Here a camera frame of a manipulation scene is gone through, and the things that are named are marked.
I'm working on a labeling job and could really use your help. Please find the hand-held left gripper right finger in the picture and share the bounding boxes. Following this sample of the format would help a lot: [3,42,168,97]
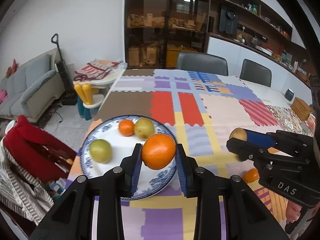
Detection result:
[175,143,290,240]

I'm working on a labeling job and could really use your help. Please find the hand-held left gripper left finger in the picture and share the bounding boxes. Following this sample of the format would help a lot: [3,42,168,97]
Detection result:
[29,144,143,240]

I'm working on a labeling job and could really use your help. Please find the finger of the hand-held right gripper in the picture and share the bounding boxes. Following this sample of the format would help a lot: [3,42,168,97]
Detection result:
[226,138,310,166]
[244,129,314,157]

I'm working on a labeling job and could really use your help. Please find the small brown kiwi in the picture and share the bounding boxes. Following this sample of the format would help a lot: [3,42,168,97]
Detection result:
[229,127,248,143]

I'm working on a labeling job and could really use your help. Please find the orange mandarin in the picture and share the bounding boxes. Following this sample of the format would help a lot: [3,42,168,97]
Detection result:
[118,119,135,136]
[141,134,177,170]

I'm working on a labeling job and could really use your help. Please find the blue patterned white plate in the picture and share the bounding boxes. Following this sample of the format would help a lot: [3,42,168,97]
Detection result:
[80,115,177,200]

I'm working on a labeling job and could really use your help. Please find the green pear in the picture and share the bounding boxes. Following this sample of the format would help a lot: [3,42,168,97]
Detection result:
[89,139,112,164]

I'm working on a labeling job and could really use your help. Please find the yellow pear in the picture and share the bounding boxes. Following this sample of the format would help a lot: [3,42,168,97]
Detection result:
[134,117,155,140]

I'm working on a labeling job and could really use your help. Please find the person's right hand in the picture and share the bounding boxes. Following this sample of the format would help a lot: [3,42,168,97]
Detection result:
[285,201,302,224]

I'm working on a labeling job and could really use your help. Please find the small oval orange kumquat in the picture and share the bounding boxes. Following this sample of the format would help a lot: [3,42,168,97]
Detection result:
[244,168,259,183]

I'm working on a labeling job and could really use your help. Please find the floral tile patterned mat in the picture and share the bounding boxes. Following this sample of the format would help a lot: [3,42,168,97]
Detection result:
[266,105,313,135]

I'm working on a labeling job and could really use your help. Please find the wicker basket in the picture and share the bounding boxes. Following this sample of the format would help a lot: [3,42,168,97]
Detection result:
[291,97,313,120]

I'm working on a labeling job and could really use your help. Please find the colourful patchwork tablecloth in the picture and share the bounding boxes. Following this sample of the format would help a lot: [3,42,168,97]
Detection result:
[66,69,313,240]

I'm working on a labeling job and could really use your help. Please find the dark grey chair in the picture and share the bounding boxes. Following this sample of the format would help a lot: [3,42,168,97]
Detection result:
[239,59,272,87]
[176,51,228,76]

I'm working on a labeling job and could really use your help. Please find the white base cabinet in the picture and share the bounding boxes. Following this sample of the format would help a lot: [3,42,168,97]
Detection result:
[207,34,313,95]

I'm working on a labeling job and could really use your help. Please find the folded patchwork cloth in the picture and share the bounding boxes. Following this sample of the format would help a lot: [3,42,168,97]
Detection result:
[74,59,124,82]

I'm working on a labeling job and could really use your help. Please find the red cloth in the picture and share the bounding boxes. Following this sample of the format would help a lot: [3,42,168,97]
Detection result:
[3,115,77,183]

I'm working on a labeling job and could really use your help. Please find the black upright vacuum cleaner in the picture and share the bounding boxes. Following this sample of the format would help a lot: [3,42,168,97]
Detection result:
[51,33,78,106]

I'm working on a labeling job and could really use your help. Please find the striped grey white cloth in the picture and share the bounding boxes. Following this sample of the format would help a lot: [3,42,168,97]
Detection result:
[0,140,54,224]

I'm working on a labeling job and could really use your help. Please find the grey sofa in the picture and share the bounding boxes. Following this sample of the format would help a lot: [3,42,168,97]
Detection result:
[0,54,63,123]

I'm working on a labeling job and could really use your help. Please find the red plush toy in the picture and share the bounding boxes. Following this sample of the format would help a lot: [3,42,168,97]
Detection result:
[6,59,19,78]

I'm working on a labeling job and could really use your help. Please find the dark glass door cabinet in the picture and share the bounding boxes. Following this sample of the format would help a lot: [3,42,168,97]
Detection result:
[124,0,212,70]

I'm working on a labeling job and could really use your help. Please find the black wall appliance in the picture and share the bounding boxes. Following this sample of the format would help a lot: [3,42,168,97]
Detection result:
[219,5,238,35]

